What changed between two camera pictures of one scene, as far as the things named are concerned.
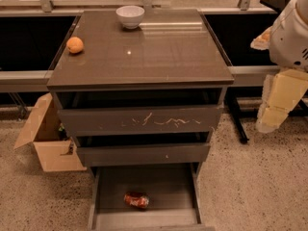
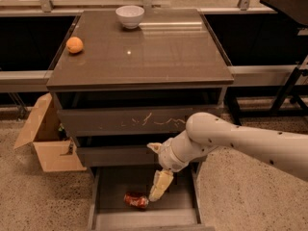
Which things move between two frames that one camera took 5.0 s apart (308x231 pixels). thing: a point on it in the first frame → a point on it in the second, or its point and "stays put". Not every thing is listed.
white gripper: [289, 43] → [167, 157]
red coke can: [137, 199] stays put
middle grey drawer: [141, 155] stays put
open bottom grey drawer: [173, 192] stays put
